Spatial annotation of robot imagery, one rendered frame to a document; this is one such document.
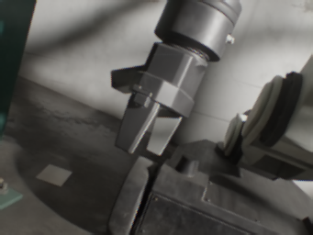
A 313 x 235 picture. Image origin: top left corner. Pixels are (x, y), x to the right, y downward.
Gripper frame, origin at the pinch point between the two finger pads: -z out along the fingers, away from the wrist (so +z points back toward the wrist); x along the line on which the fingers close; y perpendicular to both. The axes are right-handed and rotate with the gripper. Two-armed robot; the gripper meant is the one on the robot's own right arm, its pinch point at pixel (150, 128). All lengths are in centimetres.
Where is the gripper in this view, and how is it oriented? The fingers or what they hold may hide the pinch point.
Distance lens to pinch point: 39.9
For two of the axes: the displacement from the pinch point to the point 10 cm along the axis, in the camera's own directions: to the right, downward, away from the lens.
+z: 4.0, -9.1, 0.0
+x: -2.9, -1.3, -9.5
